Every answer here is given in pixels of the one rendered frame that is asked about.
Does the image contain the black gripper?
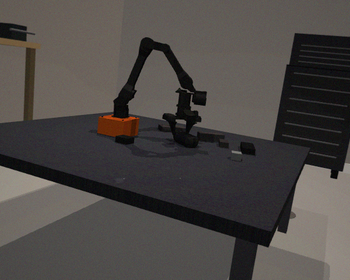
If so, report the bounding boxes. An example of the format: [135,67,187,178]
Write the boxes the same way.
[162,103,201,135]

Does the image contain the dark grey switch panel with green rocker switches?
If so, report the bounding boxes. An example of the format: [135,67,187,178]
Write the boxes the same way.
[173,131,199,148]

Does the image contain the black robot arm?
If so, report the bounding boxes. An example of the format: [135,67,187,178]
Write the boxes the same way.
[112,37,207,121]

